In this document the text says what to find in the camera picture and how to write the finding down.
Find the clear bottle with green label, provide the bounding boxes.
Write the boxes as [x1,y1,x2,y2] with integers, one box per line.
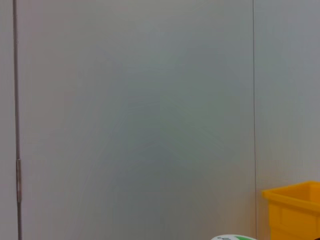
[209,234,256,240]

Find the yellow plastic bin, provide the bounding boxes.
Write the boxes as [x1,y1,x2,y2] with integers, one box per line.
[261,180,320,240]

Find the grey vertical wall trim strip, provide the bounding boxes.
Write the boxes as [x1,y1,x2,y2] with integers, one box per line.
[12,0,24,240]

